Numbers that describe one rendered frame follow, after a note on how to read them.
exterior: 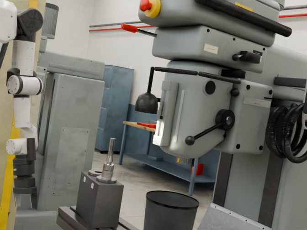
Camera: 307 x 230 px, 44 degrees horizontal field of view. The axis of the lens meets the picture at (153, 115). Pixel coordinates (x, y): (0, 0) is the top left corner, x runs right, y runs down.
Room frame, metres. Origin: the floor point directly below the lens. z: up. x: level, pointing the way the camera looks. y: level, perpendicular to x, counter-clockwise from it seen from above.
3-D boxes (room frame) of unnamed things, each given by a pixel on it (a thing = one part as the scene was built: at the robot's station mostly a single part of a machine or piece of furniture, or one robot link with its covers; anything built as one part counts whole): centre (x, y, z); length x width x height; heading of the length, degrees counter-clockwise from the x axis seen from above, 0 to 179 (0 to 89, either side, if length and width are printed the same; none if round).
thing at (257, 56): (1.24, -0.26, 1.66); 0.12 x 0.04 x 0.04; 128
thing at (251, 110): (1.43, -0.28, 1.47); 0.24 x 0.19 x 0.26; 38
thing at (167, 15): (1.32, -0.14, 1.81); 0.47 x 0.26 x 0.16; 128
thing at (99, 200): (1.67, 0.18, 1.01); 0.22 x 0.12 x 0.20; 30
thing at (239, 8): (1.21, -0.24, 1.79); 0.45 x 0.04 x 0.04; 128
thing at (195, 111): (1.31, -0.13, 1.47); 0.21 x 0.19 x 0.32; 38
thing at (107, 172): (1.63, 0.16, 1.14); 0.05 x 0.05 x 0.06
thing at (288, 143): (1.32, -0.46, 1.45); 0.18 x 0.16 x 0.21; 128
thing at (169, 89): (1.24, -0.04, 1.45); 0.04 x 0.04 x 0.21; 38
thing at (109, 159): (1.63, 0.16, 1.23); 0.03 x 0.03 x 0.11
